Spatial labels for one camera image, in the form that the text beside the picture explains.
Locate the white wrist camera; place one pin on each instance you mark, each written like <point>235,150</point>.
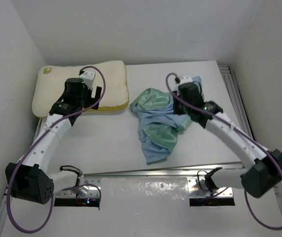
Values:
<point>88,78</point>
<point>184,80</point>

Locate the blue green pillowcase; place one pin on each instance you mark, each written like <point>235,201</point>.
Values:
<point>158,124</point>

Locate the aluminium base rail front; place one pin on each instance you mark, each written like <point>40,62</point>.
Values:
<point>152,180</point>

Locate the cream yellow pillow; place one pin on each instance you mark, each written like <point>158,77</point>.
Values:
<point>51,79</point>

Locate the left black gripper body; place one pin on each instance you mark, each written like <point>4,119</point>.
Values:
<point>85,100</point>

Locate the aluminium frame rail right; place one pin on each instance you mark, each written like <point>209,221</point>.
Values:
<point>236,99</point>

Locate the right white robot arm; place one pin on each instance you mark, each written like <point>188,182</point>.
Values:
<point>260,165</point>

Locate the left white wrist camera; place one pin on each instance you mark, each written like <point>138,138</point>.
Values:
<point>88,78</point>

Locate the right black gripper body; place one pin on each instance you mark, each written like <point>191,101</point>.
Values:
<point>181,107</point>

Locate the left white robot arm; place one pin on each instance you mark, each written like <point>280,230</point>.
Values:
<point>28,178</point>

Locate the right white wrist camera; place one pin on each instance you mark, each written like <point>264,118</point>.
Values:
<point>184,80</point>

